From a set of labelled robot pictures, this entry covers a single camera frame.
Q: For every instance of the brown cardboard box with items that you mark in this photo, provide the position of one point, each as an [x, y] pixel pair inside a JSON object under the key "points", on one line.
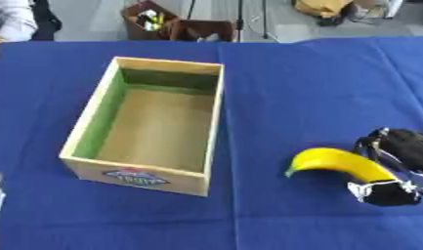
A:
{"points": [[147, 21]]}

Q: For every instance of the black tripod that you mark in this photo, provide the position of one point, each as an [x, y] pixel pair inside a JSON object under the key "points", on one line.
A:
{"points": [[243, 19]]}

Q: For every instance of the tan bag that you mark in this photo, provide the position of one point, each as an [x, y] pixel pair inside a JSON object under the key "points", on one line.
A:
{"points": [[322, 8]]}

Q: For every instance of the yellow toy banana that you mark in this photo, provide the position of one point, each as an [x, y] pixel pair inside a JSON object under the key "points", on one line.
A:
{"points": [[334, 161]]}

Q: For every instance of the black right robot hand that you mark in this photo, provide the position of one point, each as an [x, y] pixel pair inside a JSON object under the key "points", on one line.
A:
{"points": [[408, 148]]}

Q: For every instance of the tan cardboard box green inside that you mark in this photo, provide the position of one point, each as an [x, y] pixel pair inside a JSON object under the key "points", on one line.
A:
{"points": [[157, 130]]}

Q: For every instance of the brown open cardboard box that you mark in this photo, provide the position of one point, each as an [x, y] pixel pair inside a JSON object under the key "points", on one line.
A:
{"points": [[204, 31]]}

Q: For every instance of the person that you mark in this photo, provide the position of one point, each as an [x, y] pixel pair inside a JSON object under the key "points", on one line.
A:
{"points": [[12, 19]]}

